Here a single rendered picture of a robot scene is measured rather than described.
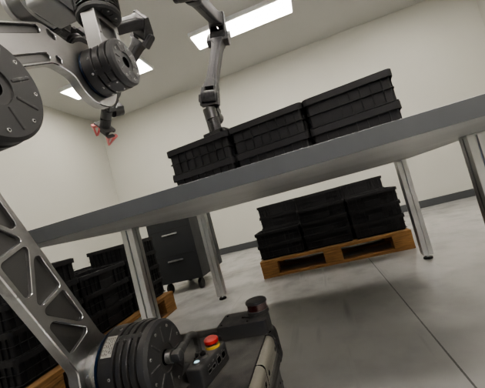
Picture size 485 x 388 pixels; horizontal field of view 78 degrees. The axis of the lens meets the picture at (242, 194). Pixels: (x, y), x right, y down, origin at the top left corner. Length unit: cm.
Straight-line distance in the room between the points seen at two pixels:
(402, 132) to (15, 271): 80
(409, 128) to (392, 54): 449
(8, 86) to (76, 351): 54
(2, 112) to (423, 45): 508
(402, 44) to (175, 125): 360
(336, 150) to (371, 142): 7
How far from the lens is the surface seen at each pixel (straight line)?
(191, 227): 285
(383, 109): 111
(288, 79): 496
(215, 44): 156
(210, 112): 131
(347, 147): 65
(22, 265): 75
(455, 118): 70
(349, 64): 503
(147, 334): 72
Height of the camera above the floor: 61
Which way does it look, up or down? 3 degrees up
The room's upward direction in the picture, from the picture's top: 15 degrees counter-clockwise
